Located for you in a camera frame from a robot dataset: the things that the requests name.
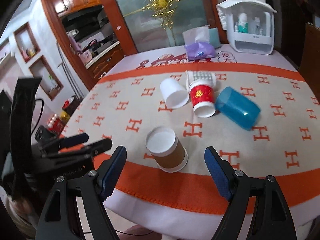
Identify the brown paper cup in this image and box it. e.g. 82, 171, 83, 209
145, 126, 188, 173

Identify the white plastic cup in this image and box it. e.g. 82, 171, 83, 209
159, 78, 189, 109

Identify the red paper cup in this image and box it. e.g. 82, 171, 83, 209
189, 80, 216, 118

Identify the grey checked paper cup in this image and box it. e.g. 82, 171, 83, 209
185, 70, 216, 90

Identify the blue plastic cup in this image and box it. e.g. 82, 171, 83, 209
215, 87, 261, 130

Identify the orange beige H-pattern cloth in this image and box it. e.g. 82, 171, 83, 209
58, 61, 320, 216

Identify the white printed tablecloth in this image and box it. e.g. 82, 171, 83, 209
57, 43, 320, 240

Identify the wooden kitchen cabinet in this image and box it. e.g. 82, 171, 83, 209
41, 0, 137, 89

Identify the purple tissue pack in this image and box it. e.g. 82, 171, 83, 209
182, 26, 217, 61

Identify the glass door gold ornament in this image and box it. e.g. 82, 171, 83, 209
107, 0, 213, 53

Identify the white cosmetics storage box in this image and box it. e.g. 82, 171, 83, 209
216, 0, 277, 55

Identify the black cable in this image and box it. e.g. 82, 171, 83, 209
113, 228, 155, 237

